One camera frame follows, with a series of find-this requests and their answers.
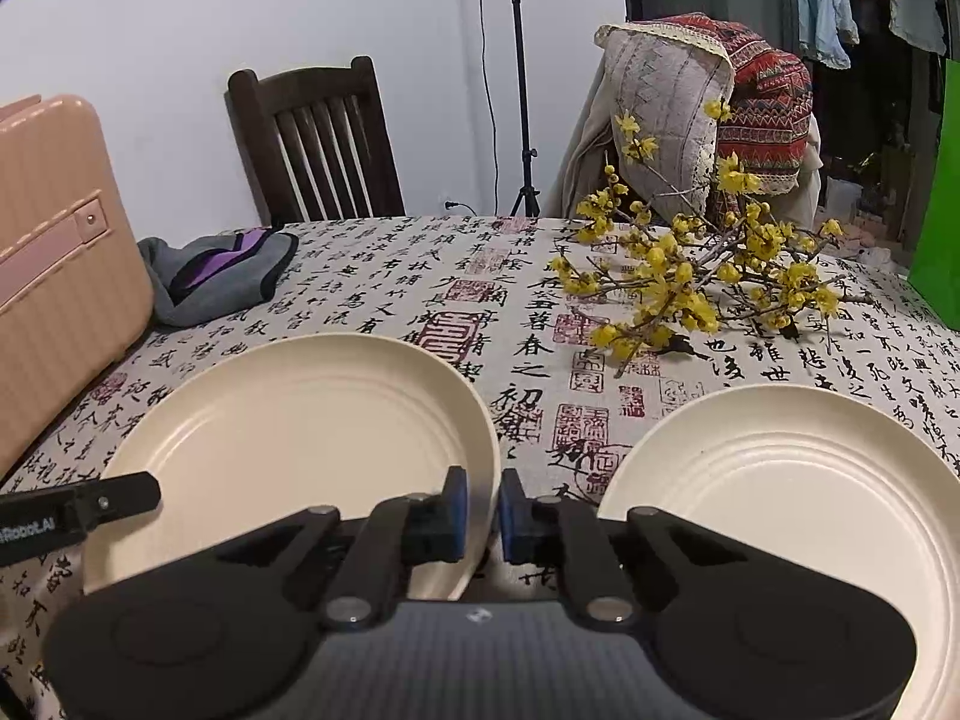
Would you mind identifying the cream plate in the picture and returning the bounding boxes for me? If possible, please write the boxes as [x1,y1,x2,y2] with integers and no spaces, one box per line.
[597,382,960,657]
[83,333,501,600]

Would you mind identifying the pink hard suitcase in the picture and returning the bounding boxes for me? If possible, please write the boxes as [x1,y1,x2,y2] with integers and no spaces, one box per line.
[0,94,153,472]

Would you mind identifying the calligraphy print tablecloth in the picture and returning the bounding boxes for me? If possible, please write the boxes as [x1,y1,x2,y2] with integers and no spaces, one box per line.
[2,216,958,718]

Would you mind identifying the grey purple cloth pouch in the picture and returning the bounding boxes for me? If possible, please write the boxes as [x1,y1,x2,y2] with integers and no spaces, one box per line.
[139,227,299,328]

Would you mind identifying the yellow blossom branch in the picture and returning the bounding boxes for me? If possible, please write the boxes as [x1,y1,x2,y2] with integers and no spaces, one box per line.
[547,109,872,369]

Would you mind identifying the studio lamp on stand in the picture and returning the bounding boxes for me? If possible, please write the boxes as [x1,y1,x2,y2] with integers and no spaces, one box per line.
[477,0,540,218]

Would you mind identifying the chair draped in beige cloth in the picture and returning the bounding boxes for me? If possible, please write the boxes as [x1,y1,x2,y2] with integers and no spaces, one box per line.
[540,68,823,226]

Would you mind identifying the dark wooden chair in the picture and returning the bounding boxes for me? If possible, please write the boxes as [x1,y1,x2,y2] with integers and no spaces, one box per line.
[224,55,405,227]

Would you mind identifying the red patterned blanket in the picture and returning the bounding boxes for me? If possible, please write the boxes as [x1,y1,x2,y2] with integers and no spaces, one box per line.
[596,13,815,218]

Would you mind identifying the green paper shopping bag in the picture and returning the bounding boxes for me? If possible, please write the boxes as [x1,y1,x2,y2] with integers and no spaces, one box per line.
[910,60,960,330]

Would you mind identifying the dark framed window door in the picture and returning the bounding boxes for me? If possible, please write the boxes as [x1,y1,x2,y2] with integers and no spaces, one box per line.
[625,0,958,174]

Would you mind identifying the hanging blue clothes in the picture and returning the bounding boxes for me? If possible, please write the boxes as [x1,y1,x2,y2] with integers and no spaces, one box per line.
[796,0,947,71]

